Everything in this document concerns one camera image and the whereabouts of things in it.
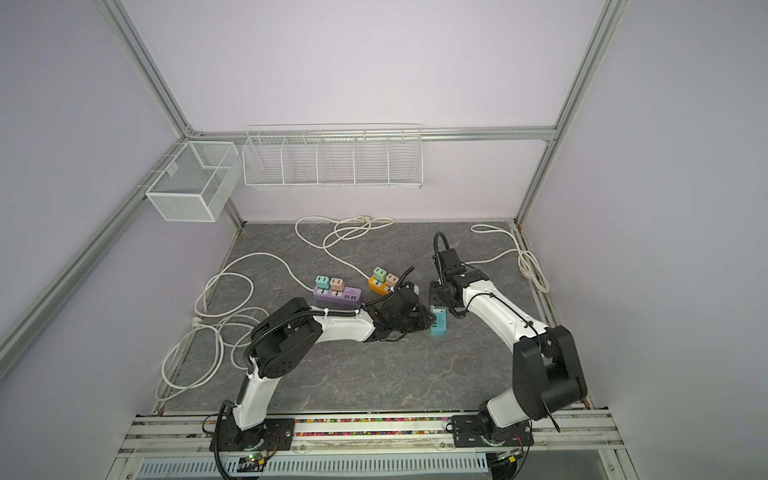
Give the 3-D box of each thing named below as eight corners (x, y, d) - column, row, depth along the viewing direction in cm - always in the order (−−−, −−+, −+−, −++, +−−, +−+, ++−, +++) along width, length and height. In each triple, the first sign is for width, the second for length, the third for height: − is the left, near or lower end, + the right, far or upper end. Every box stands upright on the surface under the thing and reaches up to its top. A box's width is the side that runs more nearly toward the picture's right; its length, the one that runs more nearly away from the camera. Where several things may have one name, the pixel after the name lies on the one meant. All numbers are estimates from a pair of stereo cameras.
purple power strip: (313, 304, 99) (311, 300, 96) (316, 291, 102) (314, 287, 100) (361, 304, 99) (361, 300, 96) (363, 291, 102) (362, 287, 99)
